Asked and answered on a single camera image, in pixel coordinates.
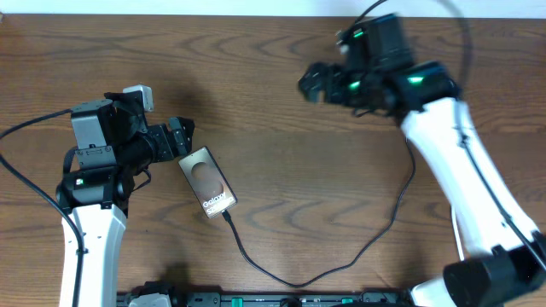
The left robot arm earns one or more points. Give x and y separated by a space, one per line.
115 144

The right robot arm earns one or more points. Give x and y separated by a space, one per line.
506 250

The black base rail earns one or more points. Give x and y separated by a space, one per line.
159 293

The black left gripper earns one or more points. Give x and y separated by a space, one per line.
168 149

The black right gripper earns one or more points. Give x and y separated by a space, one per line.
320 72

